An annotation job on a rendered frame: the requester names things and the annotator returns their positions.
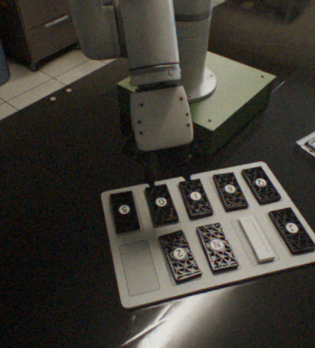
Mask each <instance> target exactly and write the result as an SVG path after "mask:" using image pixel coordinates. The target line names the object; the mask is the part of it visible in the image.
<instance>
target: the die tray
mask: <svg viewBox="0 0 315 348"><path fill-rule="evenodd" d="M258 166H261V167H262V168H263V169H264V170H265V172H266V173H267V174H268V177H269V179H270V180H271V182H272V184H273V185H274V187H275V188H276V189H277V191H278V192H279V193H280V195H281V196H282V197H281V200H277V201H273V202H269V203H266V204H259V202H258V201H257V199H256V198H255V196H254V194H253V193H252V192H251V190H250V188H249V186H248V185H247V183H246V181H245V180H244V177H243V176H242V173H241V172H242V169H249V168H254V167H258ZM224 172H234V174H235V176H236V177H237V181H238V182H239V184H240V186H241V189H242V191H243V194H244V196H245V198H246V200H247V202H248V207H247V208H244V209H240V210H235V211H225V209H224V207H223V204H222V201H221V199H220V194H219V192H218V190H217V188H216V185H215V183H214V181H213V174H218V173H224ZM198 178H200V180H201V183H202V186H203V188H204V190H205V191H206V195H207V196H208V199H209V202H210V204H211V207H212V209H213V211H214V212H213V215H210V216H205V217H198V218H193V219H191V218H190V216H189V212H188V209H187V208H186V205H185V201H184V199H183V196H182V192H181V190H180V188H179V181H184V179H183V178H182V176H181V177H178V178H174V179H166V180H162V181H158V182H154V183H155V186H157V185H161V184H165V183H166V185H167V187H168V190H169V192H170V194H171V198H172V200H173V203H174V205H175V208H176V210H177V213H178V216H179V221H176V222H172V223H168V224H162V225H158V226H156V225H155V222H154V218H153V214H152V212H151V209H150V205H149V203H148V200H147V195H146V193H145V187H149V186H148V184H143V185H139V186H131V187H127V188H123V189H119V190H107V191H105V192H103V193H102V204H103V208H104V211H105V216H106V227H107V231H108V235H109V243H110V247H111V250H112V257H113V262H114V267H115V270H116V277H117V281H118V286H119V293H120V297H121V305H122V307H123V308H124V309H125V310H132V309H135V308H140V307H143V306H146V305H152V304H155V303H158V302H162V301H166V300H170V299H173V298H178V297H181V296H185V295H187V294H196V293H199V292H203V291H207V290H210V289H213V288H217V287H222V286H226V285H228V284H234V283H237V282H241V281H244V280H249V279H254V278H258V277H263V276H267V275H270V274H273V273H279V272H282V271H285V270H290V269H293V268H297V267H300V266H305V265H312V264H314V263H315V249H313V250H310V251H306V252H301V253H297V254H293V255H292V254H291V253H290V251H289V249H288V248H287V246H286V244H285V243H284V241H283V240H282V237H281V236H280V235H279V233H278V232H277V230H276V228H275V226H274V225H273V223H272V221H271V218H270V217H269V215H268V213H269V211H275V210H278V209H283V208H287V207H291V208H292V209H293V211H294V213H295V214H296V215H297V217H298V218H299V219H300V221H301V222H302V224H303V226H304V227H305V229H306V231H307V233H308V234H309V236H310V237H311V238H312V240H313V241H314V243H315V234H314V233H313V232H312V231H311V229H310V227H309V226H308V224H307V223H306V222H305V220H304V219H303V216H302V215H301V214H300V212H299V211H298V210H297V208H296V206H295V205H294V203H293V202H292V201H291V200H290V198H289V196H288V195H287V193H286V192H285V191H284V189H283V188H282V187H281V186H280V184H279V182H278V181H277V179H276V178H275V177H274V176H273V174H272V172H270V170H269V169H268V166H267V165H266V164H265V163H264V162H256V163H251V164H247V165H241V166H236V167H232V168H228V169H220V170H216V171H212V172H201V173H197V174H193V175H191V179H198ZM127 190H132V192H133V198H134V202H135V205H136V209H137V214H138V218H139V222H140V229H139V230H135V231H127V232H124V233H119V234H116V227H115V222H114V217H113V209H112V204H111V200H110V195H109V194H110V193H118V192H123V191H127ZM250 215H253V216H254V219H255V220H256V222H257V223H258V226H259V228H260V229H261V232H262V234H264V236H265V238H266V240H267V242H268V244H269V245H270V247H271V249H272V251H273V253H274V255H275V258H274V259H271V260H268V261H264V262H260V263H259V262H258V261H257V259H256V257H255V255H254V253H253V252H252V250H251V247H250V246H249V244H248V241H247V239H246V235H245V233H244V232H243V230H242V228H241V226H240V224H239V222H238V220H239V218H242V217H246V216H250ZM217 222H220V223H221V227H222V229H223V231H224V233H225V235H226V237H227V240H228V242H229V244H230V247H231V248H232V251H233V252H234V255H235V256H236V259H237V261H238V263H239V266H238V268H234V269H231V270H225V271H221V272H218V273H213V272H212V270H211V268H210V265H209V262H208V259H207V258H206V254H205V252H204V249H203V247H202V244H201V240H200V238H199V234H198V232H197V230H196V228H197V227H198V226H201V225H205V224H212V223H217ZM177 230H182V231H183V233H184V235H185V238H186V240H187V242H188V244H189V246H190V248H191V250H192V252H193V254H194V256H195V258H196V261H197V263H198V264H199V267H200V269H201V271H202V276H199V277H194V278H192V279H189V280H185V281H183V282H181V283H178V284H177V283H176V281H175V278H174V276H173V273H172V271H171V269H170V266H169V265H168V261H167V259H166V257H165V254H164V251H163V249H162V246H161V243H160V240H159V236H160V235H164V234H167V233H170V232H173V231H177Z"/></svg>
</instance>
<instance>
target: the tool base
mask: <svg viewBox="0 0 315 348"><path fill-rule="evenodd" d="M312 137H315V131H314V132H313V133H312V134H309V135H307V136H306V137H304V138H303V139H302V140H300V141H297V142H296V145H295V148H294V149H295V150H297V151H298V152H299V153H300V154H301V155H303V156H304V157H306V158H308V159H309V160H310V161H311V162H313V163H314V164H315V152H314V151H313V152H309V150H311V149H309V148H307V147H305V146H304V144H305V142H306V141H308V140H309V139H311V138H312Z"/></svg>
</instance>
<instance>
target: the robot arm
mask: <svg viewBox="0 0 315 348"><path fill-rule="evenodd" d="M213 1H214V0H118V4H117V5H114V6H107V7H104V6H101V5H100V4H99V0H69V5H70V10H71V17H72V20H73V24H74V30H75V33H76V37H77V38H78V43H79V47H80V48H81V51H82V53H83V54H84V55H85V56H86V57H87V58H88V59H90V60H93V61H104V60H111V59H117V58H122V57H124V58H126V59H127V62H128V67H129V72H130V81H131V86H138V89H136V90H135V93H131V94H130V116H131V124H132V133H131V134H130V136H129V137H128V138H127V139H126V140H125V143H124V145H123V146H122V147H121V151H122V153H124V154H125V155H128V156H129V157H131V158H132V159H133V160H134V161H136V162H138V163H139V164H140V165H142V166H143V170H144V182H145V184H148V186H149V187H150V188H151V189H155V183H154V173H153V168H152V167H151V165H150V159H151V154H152V151H155V150H160V149H164V148H172V147H176V146H178V147H179V149H180V152H181V153H182V157H181V158H180V162H181V170H182V178H183V179H184V180H186V181H187V182H191V175H192V174H193V172H192V158H193V155H194V154H195V153H196V152H197V151H198V149H199V146H200V145H201V144H202V142H203V141H204V139H205V138H206V135H205V134H204V133H203V132H202V131H201V130H200V129H199V128H198V127H197V126H196V125H195V124H193V123H192V118H191V115H190V111H189V105H188V103H189V102H195V101H199V100H201V99H204V98H206V97H207V96H209V95H210V94H212V93H213V92H214V91H215V89H216V76H215V75H214V74H213V73H212V72H211V71H210V70H209V69H208V68H206V58H207V51H208V44H209V32H210V26H211V19H212V12H213ZM193 135H195V136H196V138H195V139H194V141H193V142H192V143H191V144H190V145H189V146H188V145H187V144H188V143H190V142H191V141H192V140H193ZM133 143H134V144H135V146H136V147H138V148H139V149H140V150H141V151H142V155H138V154H137V153H135V152H134V151H132V150H131V147H132V145H133Z"/></svg>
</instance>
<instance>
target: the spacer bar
mask: <svg viewBox="0 0 315 348"><path fill-rule="evenodd" d="M238 222H239V224H240V226H241V228H242V230H243V232H244V233H245V235H246V239H247V242H248V244H249V246H250V247H251V250H252V252H253V253H254V255H255V257H256V259H257V261H258V262H259V263H260V262H264V261H268V260H271V259H274V258H275V255H274V253H273V251H272V249H271V247H270V245H269V244H268V242H267V240H266V238H265V236H264V234H262V232H261V229H260V228H259V226H258V223H257V222H256V220H255V219H254V216H253V215H250V216H246V217H239V220H238Z"/></svg>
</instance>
